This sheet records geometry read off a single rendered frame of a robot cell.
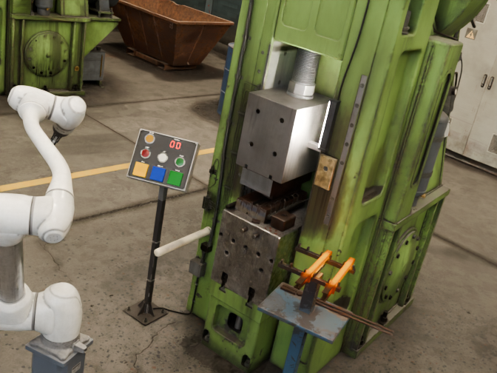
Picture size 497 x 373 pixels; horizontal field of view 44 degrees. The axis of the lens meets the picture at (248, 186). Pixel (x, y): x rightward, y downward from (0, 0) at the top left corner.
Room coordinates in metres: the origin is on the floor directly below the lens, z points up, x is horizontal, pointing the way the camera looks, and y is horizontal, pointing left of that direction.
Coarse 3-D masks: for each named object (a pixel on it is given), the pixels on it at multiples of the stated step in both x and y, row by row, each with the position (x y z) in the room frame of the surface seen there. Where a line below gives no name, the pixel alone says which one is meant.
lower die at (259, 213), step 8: (256, 192) 3.19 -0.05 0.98; (304, 192) 3.30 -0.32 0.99; (240, 200) 3.06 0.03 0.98; (248, 200) 3.05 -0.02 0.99; (256, 200) 3.05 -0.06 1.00; (272, 200) 3.09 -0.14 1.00; (288, 200) 3.15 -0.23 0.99; (296, 200) 3.22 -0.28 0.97; (240, 208) 3.05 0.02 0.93; (248, 208) 3.02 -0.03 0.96; (256, 208) 3.00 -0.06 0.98; (264, 208) 2.98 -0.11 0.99; (272, 208) 3.01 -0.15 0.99; (280, 208) 3.09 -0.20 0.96; (256, 216) 2.99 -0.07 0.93; (264, 216) 2.97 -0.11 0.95
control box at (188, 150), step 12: (144, 132) 3.24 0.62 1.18; (156, 132) 3.24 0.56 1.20; (144, 144) 3.20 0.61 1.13; (156, 144) 3.20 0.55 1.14; (168, 144) 3.20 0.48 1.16; (180, 144) 3.20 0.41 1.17; (192, 144) 3.20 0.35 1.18; (132, 156) 3.17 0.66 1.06; (156, 156) 3.17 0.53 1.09; (168, 156) 3.17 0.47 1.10; (180, 156) 3.17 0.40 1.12; (192, 156) 3.17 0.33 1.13; (132, 168) 3.13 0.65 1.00; (168, 168) 3.13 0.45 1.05; (180, 168) 3.13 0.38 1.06; (192, 168) 3.17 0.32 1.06; (144, 180) 3.10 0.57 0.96
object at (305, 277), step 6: (324, 252) 2.71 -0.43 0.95; (330, 252) 2.72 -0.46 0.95; (324, 258) 2.65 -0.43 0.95; (318, 264) 2.58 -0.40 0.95; (312, 270) 2.51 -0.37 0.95; (300, 276) 2.43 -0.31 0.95; (306, 276) 2.44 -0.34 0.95; (300, 282) 2.38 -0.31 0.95; (306, 282) 2.44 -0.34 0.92; (300, 288) 2.37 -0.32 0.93
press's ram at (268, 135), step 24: (264, 96) 3.07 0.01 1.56; (288, 96) 3.16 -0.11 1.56; (264, 120) 3.03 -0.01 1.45; (288, 120) 2.96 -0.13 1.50; (312, 120) 3.09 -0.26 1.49; (240, 144) 3.09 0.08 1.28; (264, 144) 3.01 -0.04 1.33; (288, 144) 2.94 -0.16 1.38; (312, 144) 3.08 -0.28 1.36; (264, 168) 3.00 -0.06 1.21; (288, 168) 2.97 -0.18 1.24; (312, 168) 3.20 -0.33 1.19
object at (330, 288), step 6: (348, 258) 2.70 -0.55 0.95; (348, 264) 2.64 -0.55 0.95; (342, 270) 2.57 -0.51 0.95; (336, 276) 2.50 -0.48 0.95; (342, 276) 2.53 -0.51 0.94; (330, 282) 2.44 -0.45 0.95; (336, 282) 2.45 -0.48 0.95; (330, 288) 2.37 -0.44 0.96; (324, 294) 2.32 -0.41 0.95; (330, 294) 2.38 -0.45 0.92; (324, 300) 2.32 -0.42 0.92
